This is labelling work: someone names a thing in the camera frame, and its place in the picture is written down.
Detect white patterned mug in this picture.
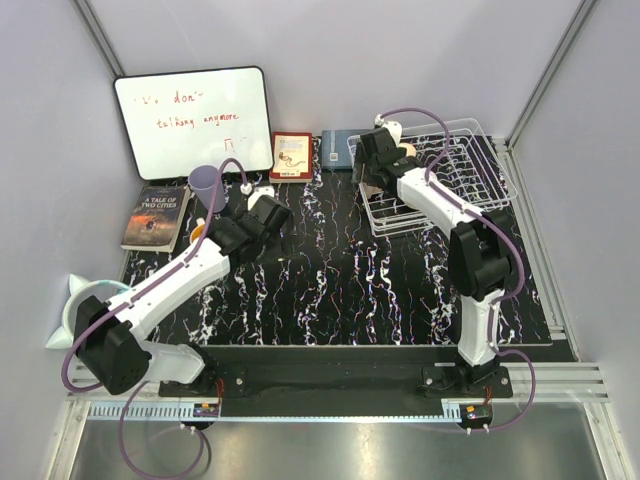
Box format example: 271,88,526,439
189,218,206,244

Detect lavender cup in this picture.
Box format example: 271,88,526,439
188,165,226,213

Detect pink cup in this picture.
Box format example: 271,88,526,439
360,183,384,199

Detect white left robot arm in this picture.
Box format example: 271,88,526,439
73,195,293,396

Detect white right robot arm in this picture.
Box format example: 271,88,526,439
354,126,524,397

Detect dark blue book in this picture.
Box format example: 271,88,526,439
321,129,365,171

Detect cream and brown cup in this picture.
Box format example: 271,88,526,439
399,143,417,157

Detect red and cream book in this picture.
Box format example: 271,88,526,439
269,132,313,184

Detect A Tale of Two Cities book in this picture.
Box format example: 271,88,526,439
121,185,190,253

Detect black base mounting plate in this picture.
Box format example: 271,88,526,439
158,344,514,419

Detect white dry-erase board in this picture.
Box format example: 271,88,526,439
113,66,273,181

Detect white cat-ear headphones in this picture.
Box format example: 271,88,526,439
45,274,130,350

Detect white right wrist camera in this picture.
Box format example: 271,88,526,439
374,114,403,145

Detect white wire dish rack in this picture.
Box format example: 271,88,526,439
357,118,517,237

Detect white slotted cable duct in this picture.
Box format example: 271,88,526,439
88,401,221,422

